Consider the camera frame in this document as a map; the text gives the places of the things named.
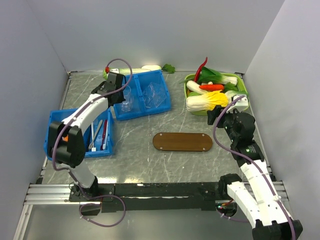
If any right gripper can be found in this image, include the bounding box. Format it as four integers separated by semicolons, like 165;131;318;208
206;104;242;143

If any clear faceted plastic cup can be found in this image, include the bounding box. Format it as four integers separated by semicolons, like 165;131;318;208
121;98;133;113

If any clear plastic tray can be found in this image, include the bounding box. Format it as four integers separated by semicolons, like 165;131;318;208
142;82;167;109

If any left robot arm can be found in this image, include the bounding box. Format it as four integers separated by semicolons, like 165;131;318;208
47;72;128;201

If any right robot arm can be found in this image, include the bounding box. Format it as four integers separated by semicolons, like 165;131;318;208
207;105;303;240

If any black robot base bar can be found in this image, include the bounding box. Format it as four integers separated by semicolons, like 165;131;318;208
69;182;231;213

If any wooden oval tray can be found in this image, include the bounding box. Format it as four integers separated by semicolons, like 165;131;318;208
152;132;213;152

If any red toothbrush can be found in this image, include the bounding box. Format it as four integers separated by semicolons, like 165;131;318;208
100;119;108;151

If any grey toothbrush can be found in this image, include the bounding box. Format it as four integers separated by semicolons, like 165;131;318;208
88;120;103;150

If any white toothbrush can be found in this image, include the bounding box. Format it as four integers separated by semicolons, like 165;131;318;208
89;123;96;152

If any orange toothpaste tube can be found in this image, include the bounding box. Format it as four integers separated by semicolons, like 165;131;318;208
62;135;69;142

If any green napa cabbage toy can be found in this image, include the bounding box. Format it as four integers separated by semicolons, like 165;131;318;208
102;68;150;80

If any green white cabbage toy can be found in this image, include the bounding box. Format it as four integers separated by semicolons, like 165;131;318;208
224;90;249;104

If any yellow napa cabbage toy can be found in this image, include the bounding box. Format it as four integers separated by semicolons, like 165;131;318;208
186;91;229;112

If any orange carrot toy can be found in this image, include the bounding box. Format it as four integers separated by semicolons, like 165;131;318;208
199;84;224;92

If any blue bin with cups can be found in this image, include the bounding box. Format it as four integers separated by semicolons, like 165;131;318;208
114;70;172;121

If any white radish toy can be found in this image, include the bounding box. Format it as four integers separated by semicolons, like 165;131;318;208
141;64;162;71

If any green bok choy toy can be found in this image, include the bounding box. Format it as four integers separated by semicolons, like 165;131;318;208
180;66;238;85

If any green vegetable basket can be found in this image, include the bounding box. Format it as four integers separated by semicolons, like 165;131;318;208
183;72;249;116

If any white corn toy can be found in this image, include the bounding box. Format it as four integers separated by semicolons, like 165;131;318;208
186;80;208;95

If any red chili pepper toy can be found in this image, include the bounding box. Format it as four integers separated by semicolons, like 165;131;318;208
194;57;208;83

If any green leaf toy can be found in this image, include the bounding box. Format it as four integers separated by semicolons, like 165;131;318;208
161;63;176;74

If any blue bin with toiletries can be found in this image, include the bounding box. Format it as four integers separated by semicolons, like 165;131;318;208
43;108;114;161

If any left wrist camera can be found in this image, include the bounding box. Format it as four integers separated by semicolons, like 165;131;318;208
104;66;120;74

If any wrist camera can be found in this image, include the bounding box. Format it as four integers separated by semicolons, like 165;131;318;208
104;66;120;74
226;95;250;113

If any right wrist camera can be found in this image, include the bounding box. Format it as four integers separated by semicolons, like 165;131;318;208
226;95;250;113

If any aluminium rail frame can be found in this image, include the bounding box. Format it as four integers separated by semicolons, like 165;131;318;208
13;71;300;240

